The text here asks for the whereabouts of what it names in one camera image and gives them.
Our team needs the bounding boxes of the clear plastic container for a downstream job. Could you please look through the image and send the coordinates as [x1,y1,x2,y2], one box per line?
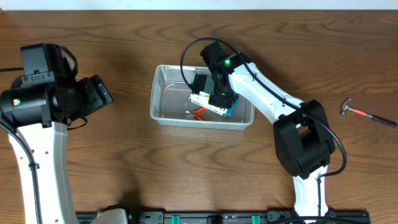
[150,65,255,130]

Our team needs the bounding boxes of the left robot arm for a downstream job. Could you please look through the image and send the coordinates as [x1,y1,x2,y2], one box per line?
[1,43,113,223]

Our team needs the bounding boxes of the black mounting rail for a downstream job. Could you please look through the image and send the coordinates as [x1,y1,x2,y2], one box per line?
[76,210,371,224]

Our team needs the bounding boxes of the red handled pliers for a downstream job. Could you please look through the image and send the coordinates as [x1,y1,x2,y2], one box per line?
[185,107,206,121]

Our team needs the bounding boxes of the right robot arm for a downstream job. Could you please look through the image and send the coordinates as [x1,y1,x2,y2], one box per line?
[190,42,335,217]

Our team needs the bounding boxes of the white and blue box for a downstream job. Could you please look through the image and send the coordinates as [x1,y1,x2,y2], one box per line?
[189,91,239,116]

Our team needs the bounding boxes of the small claw hammer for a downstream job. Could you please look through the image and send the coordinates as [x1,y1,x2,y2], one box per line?
[340,98,397,128]

